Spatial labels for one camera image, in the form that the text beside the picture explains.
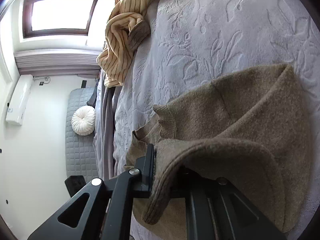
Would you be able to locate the olive brown knit sweater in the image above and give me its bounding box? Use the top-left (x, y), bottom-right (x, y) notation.
top-left (126, 64), bottom-right (312, 239)

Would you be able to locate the grey quilted headboard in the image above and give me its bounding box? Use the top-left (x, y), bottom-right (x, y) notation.
top-left (65, 87), bottom-right (98, 182)

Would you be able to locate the white round pleated cushion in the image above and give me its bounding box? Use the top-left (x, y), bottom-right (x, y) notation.
top-left (71, 105), bottom-right (96, 136)

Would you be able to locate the dark garment near headboard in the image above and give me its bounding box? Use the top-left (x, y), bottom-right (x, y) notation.
top-left (87, 85), bottom-right (98, 108)

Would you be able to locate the white air conditioner unit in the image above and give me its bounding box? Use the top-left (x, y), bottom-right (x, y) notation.
top-left (5, 75), bottom-right (33, 126)

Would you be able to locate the grey bed sheet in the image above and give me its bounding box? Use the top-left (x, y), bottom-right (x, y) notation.
top-left (93, 74), bottom-right (121, 180)

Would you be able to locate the lavender embossed fleece blanket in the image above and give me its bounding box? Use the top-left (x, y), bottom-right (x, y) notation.
top-left (93, 0), bottom-right (320, 240)

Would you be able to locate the yellow striped garment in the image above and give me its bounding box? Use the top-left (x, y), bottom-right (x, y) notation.
top-left (97, 0), bottom-right (154, 88)

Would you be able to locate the grey curtain rail pelmet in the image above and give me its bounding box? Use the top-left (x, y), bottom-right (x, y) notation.
top-left (14, 49), bottom-right (100, 77)

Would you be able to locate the window with brown frame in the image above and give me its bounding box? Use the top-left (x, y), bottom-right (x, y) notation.
top-left (22, 0), bottom-right (98, 38)

